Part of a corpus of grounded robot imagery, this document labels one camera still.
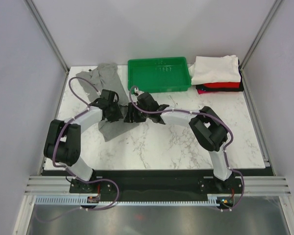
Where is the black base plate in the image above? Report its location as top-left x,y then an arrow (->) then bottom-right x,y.
69,170 -> 243,201

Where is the black folded t-shirt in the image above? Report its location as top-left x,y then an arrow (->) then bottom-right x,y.
194,70 -> 244,92

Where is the left aluminium frame post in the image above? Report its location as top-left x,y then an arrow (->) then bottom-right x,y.
24,0 -> 70,75

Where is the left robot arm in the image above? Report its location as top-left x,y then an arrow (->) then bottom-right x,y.
43,89 -> 123,192

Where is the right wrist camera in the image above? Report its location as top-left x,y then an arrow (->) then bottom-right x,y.
132,86 -> 144,97

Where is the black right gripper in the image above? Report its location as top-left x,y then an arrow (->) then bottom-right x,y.
124,102 -> 150,123

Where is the green plastic tray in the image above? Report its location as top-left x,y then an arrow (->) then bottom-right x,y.
127,57 -> 191,93

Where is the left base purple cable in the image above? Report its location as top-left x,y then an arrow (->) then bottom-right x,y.
35,178 -> 121,222

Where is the pink folded t-shirt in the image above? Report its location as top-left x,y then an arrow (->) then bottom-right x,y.
197,89 -> 212,94

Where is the grey t-shirt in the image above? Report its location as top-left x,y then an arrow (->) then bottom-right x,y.
76,63 -> 139,142

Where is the red folded t-shirt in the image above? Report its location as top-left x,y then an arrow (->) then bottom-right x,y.
203,82 -> 240,89

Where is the white folded t-shirt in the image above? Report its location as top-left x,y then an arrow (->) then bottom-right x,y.
189,55 -> 241,85

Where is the white slotted cable duct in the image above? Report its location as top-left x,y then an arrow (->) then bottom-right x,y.
35,195 -> 220,206

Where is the right aluminium frame post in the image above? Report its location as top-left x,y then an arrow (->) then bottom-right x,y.
240,0 -> 285,71

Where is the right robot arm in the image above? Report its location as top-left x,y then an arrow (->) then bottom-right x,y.
124,86 -> 234,193

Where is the aluminium frame post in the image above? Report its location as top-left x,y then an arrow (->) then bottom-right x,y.
24,0 -> 70,75
240,0 -> 285,71

